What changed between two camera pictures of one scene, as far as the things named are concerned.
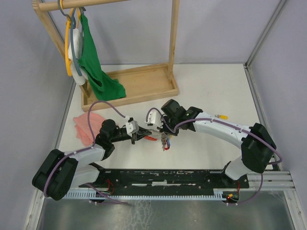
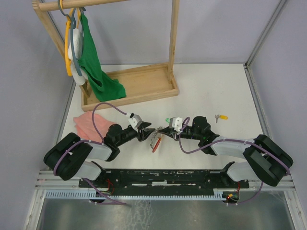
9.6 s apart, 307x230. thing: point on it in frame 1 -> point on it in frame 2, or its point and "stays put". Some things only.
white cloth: x=77 y=42 stays put
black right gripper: x=165 y=129 -> x=168 y=131
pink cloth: x=83 y=132 stays put
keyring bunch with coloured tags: x=165 y=139 -> x=156 y=138
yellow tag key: x=221 y=116 stays put
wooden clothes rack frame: x=40 y=6 stays put
